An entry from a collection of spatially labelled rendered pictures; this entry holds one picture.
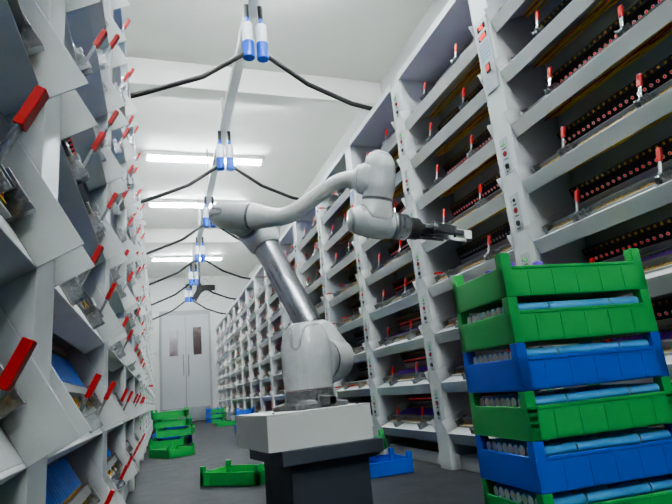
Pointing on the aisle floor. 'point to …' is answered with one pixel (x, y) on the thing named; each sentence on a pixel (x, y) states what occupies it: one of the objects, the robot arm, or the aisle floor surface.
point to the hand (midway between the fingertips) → (460, 235)
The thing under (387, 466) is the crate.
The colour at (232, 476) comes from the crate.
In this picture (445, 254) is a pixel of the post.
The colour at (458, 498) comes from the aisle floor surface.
